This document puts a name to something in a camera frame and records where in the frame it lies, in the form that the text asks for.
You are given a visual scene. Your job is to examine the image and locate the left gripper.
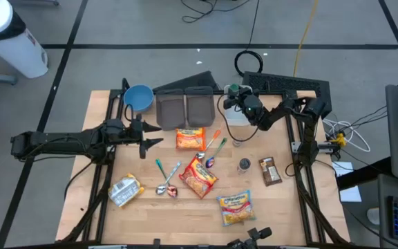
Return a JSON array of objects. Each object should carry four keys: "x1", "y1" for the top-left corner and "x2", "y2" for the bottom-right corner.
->
[{"x1": 124, "y1": 113, "x2": 164, "y2": 160}]

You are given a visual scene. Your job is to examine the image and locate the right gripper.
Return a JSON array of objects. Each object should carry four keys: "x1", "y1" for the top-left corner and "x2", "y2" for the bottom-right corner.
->
[{"x1": 223, "y1": 85, "x2": 255, "y2": 110}]

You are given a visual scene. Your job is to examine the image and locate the blue bowl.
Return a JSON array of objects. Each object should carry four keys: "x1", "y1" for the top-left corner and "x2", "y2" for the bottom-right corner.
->
[{"x1": 123, "y1": 84, "x2": 155, "y2": 113}]

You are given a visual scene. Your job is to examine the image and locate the orange ramen packet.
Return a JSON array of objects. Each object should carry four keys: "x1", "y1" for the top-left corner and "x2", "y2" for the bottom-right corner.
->
[{"x1": 175, "y1": 127, "x2": 207, "y2": 151}]

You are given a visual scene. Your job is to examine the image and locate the yellow ramen packet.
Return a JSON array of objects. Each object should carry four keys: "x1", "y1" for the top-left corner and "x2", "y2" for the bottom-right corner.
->
[{"x1": 107, "y1": 173, "x2": 145, "y2": 208}]

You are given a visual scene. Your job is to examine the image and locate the teal-handled spoon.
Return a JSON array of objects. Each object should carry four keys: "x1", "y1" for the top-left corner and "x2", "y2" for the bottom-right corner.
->
[{"x1": 155, "y1": 158, "x2": 179, "y2": 199}]

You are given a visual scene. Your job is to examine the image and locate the black-lid spice jar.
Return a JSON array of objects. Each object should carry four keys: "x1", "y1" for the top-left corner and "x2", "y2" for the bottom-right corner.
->
[{"x1": 237, "y1": 157, "x2": 252, "y2": 174}]

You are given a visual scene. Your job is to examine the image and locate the white plastic bin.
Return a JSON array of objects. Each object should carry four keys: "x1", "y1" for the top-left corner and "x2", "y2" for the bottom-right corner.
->
[{"x1": 223, "y1": 84, "x2": 255, "y2": 127}]

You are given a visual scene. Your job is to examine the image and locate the grey plastic bin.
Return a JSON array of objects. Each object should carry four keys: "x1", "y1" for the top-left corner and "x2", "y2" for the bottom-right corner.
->
[
  {"x1": 184, "y1": 86, "x2": 216, "y2": 128},
  {"x1": 155, "y1": 89, "x2": 187, "y2": 131}
]

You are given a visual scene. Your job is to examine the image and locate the black wedge-shaped panel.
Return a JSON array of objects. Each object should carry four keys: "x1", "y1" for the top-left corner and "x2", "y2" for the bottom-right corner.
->
[{"x1": 152, "y1": 70, "x2": 221, "y2": 93}]

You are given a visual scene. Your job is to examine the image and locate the red ramen packet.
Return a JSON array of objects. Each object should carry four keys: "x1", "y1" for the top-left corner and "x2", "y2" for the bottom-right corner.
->
[{"x1": 178, "y1": 156, "x2": 219, "y2": 200}]

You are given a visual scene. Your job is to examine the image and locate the brown snack bar packet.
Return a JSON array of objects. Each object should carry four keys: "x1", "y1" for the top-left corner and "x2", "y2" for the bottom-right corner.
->
[{"x1": 258, "y1": 156, "x2": 283, "y2": 187}]

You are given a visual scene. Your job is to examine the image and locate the blue ramen packet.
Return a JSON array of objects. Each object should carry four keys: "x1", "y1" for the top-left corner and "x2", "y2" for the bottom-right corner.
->
[{"x1": 216, "y1": 189, "x2": 256, "y2": 227}]

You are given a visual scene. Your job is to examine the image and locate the yellow plug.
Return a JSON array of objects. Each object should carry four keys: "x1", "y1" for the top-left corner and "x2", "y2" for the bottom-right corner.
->
[{"x1": 330, "y1": 132, "x2": 347, "y2": 148}]

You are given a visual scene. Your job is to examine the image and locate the black support bar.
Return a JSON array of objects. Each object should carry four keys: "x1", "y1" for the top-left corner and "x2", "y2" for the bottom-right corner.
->
[{"x1": 336, "y1": 157, "x2": 392, "y2": 192}]

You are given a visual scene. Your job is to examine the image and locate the white paper sheet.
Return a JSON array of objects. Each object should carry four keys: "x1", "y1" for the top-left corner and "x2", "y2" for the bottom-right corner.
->
[{"x1": 330, "y1": 160, "x2": 363, "y2": 203}]

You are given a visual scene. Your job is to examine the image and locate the white trash can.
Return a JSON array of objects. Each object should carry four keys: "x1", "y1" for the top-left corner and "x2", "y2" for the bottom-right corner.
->
[{"x1": 0, "y1": 0, "x2": 49, "y2": 80}]

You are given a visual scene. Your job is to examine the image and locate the grey metal bar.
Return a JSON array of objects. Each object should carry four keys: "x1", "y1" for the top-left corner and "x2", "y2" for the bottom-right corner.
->
[{"x1": 8, "y1": 0, "x2": 61, "y2": 7}]

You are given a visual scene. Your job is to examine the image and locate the white computer mouse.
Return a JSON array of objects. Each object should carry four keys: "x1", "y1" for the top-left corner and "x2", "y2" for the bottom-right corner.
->
[{"x1": 366, "y1": 207, "x2": 381, "y2": 225}]

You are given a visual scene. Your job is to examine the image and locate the coiled black cable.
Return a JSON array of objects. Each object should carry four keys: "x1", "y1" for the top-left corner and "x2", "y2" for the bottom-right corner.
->
[{"x1": 234, "y1": 50, "x2": 264, "y2": 77}]

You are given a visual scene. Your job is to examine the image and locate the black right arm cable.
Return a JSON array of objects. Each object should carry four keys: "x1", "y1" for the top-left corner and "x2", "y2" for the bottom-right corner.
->
[{"x1": 217, "y1": 99, "x2": 261, "y2": 143}]

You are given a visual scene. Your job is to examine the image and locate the black aluminium table frame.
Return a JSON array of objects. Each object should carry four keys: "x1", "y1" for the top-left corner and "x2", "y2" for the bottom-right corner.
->
[{"x1": 55, "y1": 77, "x2": 351, "y2": 249}]

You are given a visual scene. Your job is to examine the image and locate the orange-handled spoon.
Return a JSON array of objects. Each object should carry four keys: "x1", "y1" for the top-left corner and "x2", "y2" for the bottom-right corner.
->
[{"x1": 196, "y1": 129, "x2": 222, "y2": 160}]

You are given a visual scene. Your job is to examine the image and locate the green-handled spoon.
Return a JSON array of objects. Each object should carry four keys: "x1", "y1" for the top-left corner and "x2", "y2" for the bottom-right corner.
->
[{"x1": 205, "y1": 138, "x2": 228, "y2": 169}]

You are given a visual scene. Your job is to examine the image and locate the black hanging cable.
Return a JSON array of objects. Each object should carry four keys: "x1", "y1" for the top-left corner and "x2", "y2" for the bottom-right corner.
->
[{"x1": 248, "y1": 0, "x2": 260, "y2": 48}]

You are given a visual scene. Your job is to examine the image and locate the tangled black floor cable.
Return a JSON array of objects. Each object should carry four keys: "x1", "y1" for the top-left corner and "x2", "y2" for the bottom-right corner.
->
[{"x1": 180, "y1": 0, "x2": 255, "y2": 24}]

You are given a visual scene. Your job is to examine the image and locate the yellow hanging cable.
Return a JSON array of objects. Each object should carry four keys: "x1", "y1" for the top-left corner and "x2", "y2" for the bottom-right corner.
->
[{"x1": 292, "y1": 0, "x2": 321, "y2": 77}]

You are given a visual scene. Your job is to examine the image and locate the white cable bundle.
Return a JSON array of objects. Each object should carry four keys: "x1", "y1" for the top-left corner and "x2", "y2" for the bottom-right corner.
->
[{"x1": 322, "y1": 118, "x2": 372, "y2": 154}]

